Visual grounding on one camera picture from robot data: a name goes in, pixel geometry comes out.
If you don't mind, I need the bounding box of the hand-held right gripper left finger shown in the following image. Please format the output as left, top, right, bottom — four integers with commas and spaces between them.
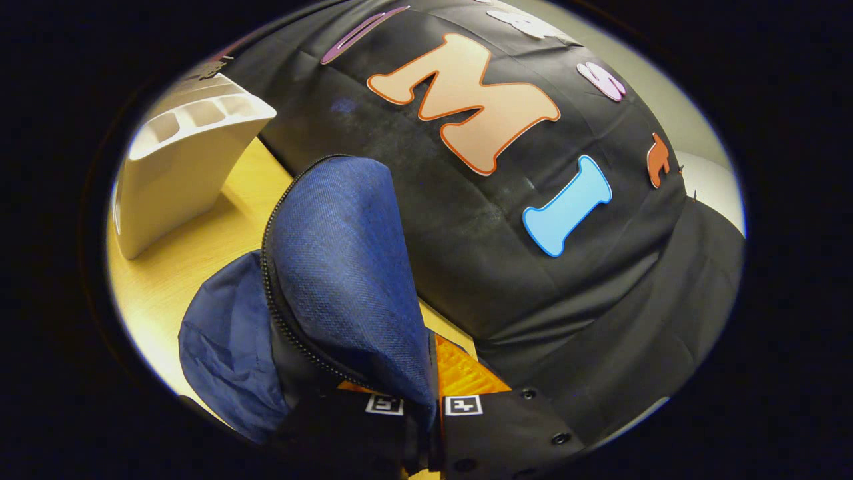
287, 380, 438, 480

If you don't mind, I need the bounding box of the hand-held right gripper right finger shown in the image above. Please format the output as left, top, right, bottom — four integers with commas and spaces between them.
430, 333, 587, 480

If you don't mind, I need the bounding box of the blue schoolbag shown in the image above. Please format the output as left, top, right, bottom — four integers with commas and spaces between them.
178, 155, 440, 446

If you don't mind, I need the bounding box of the white bookshelf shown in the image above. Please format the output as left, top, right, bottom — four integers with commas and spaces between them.
113, 72, 277, 261

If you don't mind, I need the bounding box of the black backdrop cloth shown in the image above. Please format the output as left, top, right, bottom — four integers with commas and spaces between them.
220, 0, 746, 447

